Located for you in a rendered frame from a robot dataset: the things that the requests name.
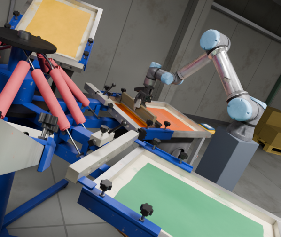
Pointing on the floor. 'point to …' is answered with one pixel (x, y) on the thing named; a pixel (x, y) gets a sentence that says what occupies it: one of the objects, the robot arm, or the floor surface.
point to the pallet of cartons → (276, 133)
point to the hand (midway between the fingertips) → (136, 108)
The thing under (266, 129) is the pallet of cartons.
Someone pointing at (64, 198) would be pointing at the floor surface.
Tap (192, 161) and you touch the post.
